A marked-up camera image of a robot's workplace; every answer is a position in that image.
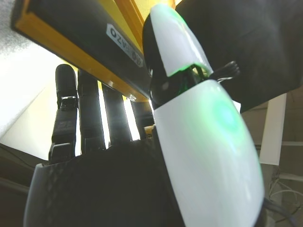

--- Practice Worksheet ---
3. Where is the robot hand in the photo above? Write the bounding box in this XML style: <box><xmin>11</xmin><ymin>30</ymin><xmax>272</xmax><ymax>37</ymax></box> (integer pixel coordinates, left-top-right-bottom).
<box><xmin>23</xmin><ymin>3</ymin><xmax>265</xmax><ymax>227</ymax></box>

